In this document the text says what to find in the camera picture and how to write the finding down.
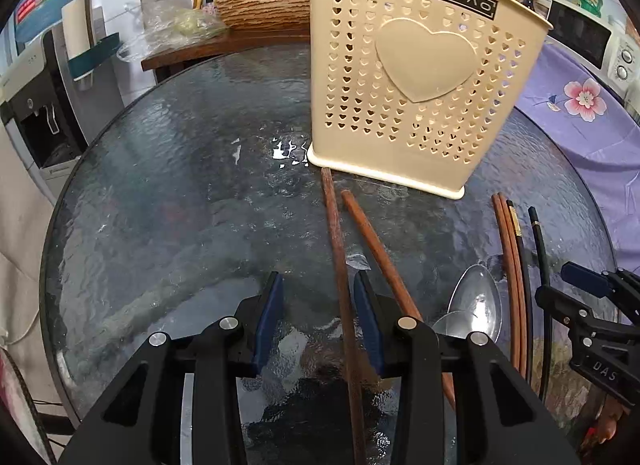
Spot purple floral cloth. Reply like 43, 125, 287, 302
515, 42, 640, 298

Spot black chopstick with gold band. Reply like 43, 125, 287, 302
506, 200, 536, 382
528, 206, 554, 398

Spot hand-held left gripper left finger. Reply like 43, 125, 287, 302
60, 271, 285, 465

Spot small metal spoon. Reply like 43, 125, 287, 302
431, 310, 482, 341

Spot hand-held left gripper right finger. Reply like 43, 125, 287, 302
354, 270, 581, 465

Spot white and teal cup holder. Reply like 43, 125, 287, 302
61, 0, 122, 92

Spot wooden side table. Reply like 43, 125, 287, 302
141, 27, 312, 86

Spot beige perforated utensil holder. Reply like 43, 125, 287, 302
305, 0, 555, 202

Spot dark brown wooden chopstick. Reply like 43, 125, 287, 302
340, 190, 457, 412
321, 167, 370, 465

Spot large metal spoon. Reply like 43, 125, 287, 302
446, 263, 503, 342

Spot beige cloth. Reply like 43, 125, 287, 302
0, 115, 68, 396

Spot person's right hand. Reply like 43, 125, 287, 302
580, 395, 631, 452

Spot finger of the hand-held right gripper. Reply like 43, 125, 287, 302
560, 262, 640, 323
536, 285, 640, 346

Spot grey water dispenser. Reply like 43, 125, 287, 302
0, 30, 126, 182

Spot reddish brown chopstick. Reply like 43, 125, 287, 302
491, 194, 523, 377
497, 192, 530, 381

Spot white microwave oven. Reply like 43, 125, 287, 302
546, 0, 640, 96

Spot woven basket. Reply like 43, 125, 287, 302
214, 0, 312, 32

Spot clear plastic bags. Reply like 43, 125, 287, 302
117, 0, 232, 64

